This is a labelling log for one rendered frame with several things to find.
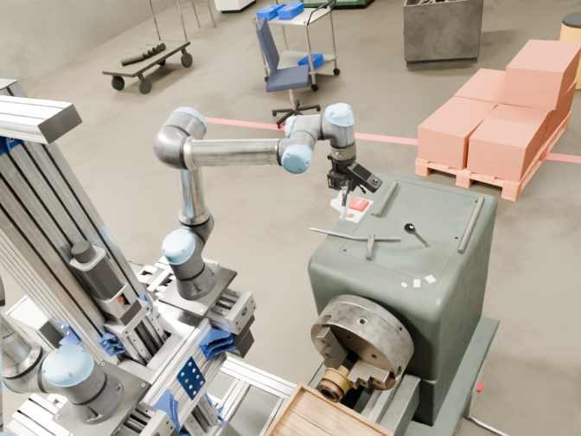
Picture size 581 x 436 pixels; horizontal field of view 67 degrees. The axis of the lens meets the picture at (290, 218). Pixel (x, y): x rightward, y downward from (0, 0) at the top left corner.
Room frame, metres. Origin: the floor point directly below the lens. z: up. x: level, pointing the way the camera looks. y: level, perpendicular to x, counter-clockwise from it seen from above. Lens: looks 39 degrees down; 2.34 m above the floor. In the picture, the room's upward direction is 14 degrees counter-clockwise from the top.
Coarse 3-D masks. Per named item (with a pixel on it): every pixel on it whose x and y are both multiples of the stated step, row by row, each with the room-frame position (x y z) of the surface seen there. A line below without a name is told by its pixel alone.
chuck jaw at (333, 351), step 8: (328, 328) 0.83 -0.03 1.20; (320, 336) 0.81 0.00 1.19; (328, 336) 0.80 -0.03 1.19; (336, 336) 0.81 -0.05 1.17; (328, 344) 0.79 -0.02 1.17; (336, 344) 0.79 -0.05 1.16; (344, 344) 0.80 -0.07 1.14; (328, 352) 0.77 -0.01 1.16; (336, 352) 0.77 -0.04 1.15; (344, 352) 0.78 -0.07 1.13; (328, 360) 0.76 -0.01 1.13; (336, 360) 0.75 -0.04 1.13; (336, 368) 0.73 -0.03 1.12
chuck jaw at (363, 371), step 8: (360, 360) 0.75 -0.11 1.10; (360, 368) 0.73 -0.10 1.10; (368, 368) 0.72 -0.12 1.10; (376, 368) 0.71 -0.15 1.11; (352, 376) 0.71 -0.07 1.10; (360, 376) 0.70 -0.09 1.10; (368, 376) 0.69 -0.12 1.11; (376, 376) 0.68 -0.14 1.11; (384, 376) 0.68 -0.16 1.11; (392, 376) 0.69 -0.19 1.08; (352, 384) 0.69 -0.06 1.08; (368, 384) 0.68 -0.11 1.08; (376, 384) 0.68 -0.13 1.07; (384, 384) 0.66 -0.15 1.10
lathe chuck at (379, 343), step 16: (336, 304) 0.90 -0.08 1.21; (352, 304) 0.87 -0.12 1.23; (320, 320) 0.86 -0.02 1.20; (336, 320) 0.82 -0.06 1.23; (352, 320) 0.81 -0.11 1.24; (368, 320) 0.80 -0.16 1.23; (384, 320) 0.79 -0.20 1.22; (352, 336) 0.77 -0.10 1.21; (368, 336) 0.75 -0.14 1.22; (384, 336) 0.75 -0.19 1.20; (320, 352) 0.87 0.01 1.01; (352, 352) 0.83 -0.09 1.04; (368, 352) 0.74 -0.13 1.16; (384, 352) 0.71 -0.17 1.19; (400, 352) 0.72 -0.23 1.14; (352, 368) 0.79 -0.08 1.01; (384, 368) 0.70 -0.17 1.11; (400, 368) 0.70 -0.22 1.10
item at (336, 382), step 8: (328, 368) 0.75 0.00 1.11; (344, 368) 0.74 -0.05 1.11; (328, 376) 0.71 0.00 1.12; (336, 376) 0.71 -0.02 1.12; (344, 376) 0.70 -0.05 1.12; (320, 384) 0.70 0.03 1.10; (328, 384) 0.69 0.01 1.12; (336, 384) 0.69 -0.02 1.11; (344, 384) 0.69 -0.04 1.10; (320, 392) 0.70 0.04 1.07; (328, 392) 0.70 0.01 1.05; (336, 392) 0.67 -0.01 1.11; (344, 392) 0.67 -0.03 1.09; (336, 400) 0.66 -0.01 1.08
